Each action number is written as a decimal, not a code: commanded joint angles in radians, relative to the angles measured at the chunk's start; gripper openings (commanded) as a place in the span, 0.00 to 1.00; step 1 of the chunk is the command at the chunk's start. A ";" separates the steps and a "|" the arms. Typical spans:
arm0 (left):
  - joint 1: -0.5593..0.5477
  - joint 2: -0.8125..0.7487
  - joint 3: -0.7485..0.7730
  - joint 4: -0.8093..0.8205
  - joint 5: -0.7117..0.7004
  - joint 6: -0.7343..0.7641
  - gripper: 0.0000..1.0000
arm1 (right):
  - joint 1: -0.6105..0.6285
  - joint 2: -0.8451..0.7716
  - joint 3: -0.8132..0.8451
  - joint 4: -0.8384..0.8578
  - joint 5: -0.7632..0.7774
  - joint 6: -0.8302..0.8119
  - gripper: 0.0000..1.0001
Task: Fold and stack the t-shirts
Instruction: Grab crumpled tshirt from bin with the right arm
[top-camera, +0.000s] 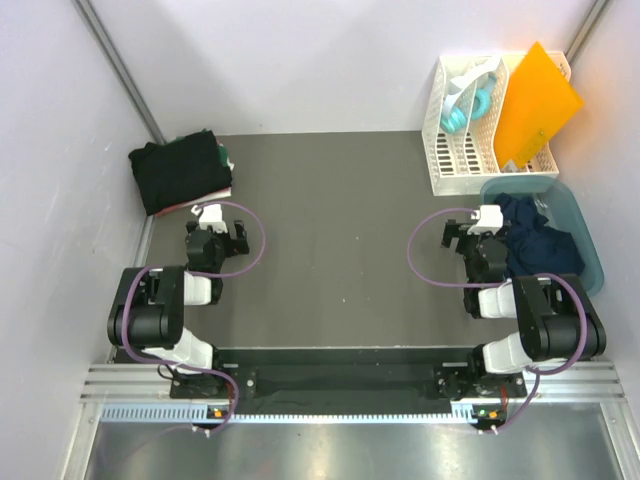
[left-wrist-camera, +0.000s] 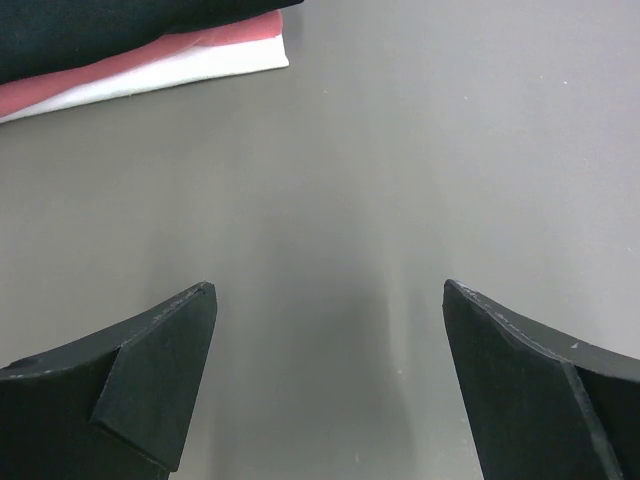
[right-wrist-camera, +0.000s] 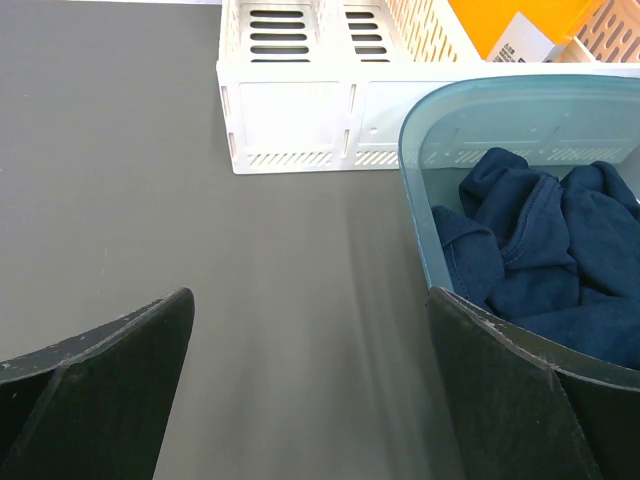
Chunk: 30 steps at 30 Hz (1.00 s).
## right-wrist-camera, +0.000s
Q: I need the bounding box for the orange plastic folder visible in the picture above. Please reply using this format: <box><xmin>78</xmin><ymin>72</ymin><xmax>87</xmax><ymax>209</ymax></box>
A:
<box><xmin>449</xmin><ymin>0</ymin><xmax>603</xmax><ymax>61</ymax></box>

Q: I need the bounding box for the translucent teal plastic bin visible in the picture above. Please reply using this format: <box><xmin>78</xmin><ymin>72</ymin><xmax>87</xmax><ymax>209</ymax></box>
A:
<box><xmin>399</xmin><ymin>75</ymin><xmax>639</xmax><ymax>294</ymax></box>

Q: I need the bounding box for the navy blue t shirt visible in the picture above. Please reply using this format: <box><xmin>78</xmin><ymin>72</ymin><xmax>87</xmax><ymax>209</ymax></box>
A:
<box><xmin>432</xmin><ymin>148</ymin><xmax>639</xmax><ymax>369</ymax></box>

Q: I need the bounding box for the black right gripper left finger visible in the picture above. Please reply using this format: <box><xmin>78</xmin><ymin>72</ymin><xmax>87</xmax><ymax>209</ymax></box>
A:
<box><xmin>1</xmin><ymin>288</ymin><xmax>194</xmax><ymax>479</ymax></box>

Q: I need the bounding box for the white slotted file organizer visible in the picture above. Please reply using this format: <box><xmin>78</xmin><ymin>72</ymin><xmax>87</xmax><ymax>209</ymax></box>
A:
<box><xmin>215</xmin><ymin>0</ymin><xmax>640</xmax><ymax>176</ymax></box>

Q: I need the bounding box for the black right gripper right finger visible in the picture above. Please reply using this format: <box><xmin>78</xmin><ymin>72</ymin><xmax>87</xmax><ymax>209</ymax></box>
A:
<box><xmin>427</xmin><ymin>287</ymin><xmax>639</xmax><ymax>479</ymax></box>

